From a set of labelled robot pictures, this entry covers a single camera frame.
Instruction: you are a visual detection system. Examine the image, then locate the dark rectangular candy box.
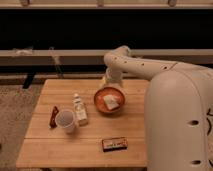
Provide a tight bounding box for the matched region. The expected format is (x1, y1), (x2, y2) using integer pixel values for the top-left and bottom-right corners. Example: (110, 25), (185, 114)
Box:
(101, 137), (128, 152)

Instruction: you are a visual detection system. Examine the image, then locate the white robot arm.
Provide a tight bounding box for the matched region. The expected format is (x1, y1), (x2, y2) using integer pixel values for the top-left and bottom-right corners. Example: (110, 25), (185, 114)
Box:
(104, 46), (213, 171)

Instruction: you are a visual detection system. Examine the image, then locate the white sponge block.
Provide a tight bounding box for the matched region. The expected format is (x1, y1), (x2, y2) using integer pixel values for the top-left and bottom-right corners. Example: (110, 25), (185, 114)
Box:
(103, 95), (119, 110)

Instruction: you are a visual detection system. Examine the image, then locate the black cable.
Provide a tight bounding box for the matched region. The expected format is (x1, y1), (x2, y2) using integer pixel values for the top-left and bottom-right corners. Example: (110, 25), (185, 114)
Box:
(206, 108), (213, 168)

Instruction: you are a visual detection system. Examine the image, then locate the orange ceramic bowl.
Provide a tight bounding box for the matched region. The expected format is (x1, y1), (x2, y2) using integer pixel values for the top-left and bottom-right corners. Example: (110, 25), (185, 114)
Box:
(94, 87), (125, 114)

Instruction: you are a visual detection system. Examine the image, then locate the red snack wrapper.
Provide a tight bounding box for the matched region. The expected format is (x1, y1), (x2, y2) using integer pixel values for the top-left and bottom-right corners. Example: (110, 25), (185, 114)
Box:
(49, 106), (59, 128)

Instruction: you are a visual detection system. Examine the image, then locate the white paper cup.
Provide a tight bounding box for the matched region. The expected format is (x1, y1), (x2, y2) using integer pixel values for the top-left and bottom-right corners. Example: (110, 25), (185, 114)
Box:
(55, 110), (76, 134)

